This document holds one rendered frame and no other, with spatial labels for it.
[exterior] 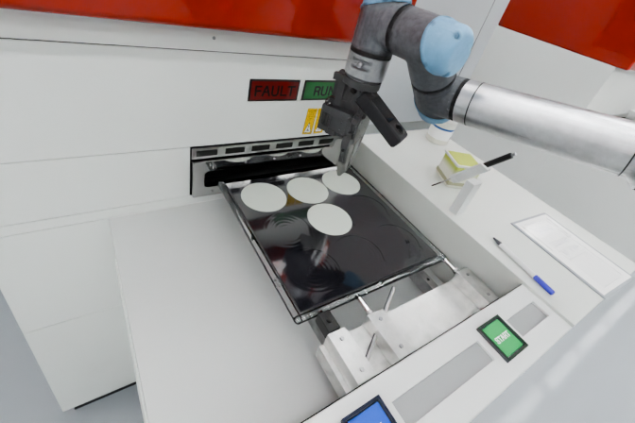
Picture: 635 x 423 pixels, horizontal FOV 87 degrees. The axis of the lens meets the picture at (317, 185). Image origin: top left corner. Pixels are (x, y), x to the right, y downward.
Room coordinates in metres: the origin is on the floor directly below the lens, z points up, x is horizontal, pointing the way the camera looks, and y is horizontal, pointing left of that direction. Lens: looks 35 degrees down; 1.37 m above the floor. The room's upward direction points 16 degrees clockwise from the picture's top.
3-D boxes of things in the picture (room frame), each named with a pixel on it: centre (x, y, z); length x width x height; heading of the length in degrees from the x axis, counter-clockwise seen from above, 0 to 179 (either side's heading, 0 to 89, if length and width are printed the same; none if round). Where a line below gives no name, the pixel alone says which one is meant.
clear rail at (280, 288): (0.44, 0.09, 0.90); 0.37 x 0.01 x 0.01; 41
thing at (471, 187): (0.64, -0.30, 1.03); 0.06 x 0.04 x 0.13; 41
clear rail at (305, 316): (0.43, -0.17, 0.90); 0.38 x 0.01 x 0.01; 131
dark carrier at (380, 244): (0.57, -0.05, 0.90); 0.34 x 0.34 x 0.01; 41
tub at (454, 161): (0.77, -0.33, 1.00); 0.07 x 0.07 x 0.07; 15
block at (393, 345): (0.33, -0.18, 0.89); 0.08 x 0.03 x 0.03; 41
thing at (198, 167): (0.71, 0.10, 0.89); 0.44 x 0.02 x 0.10; 131
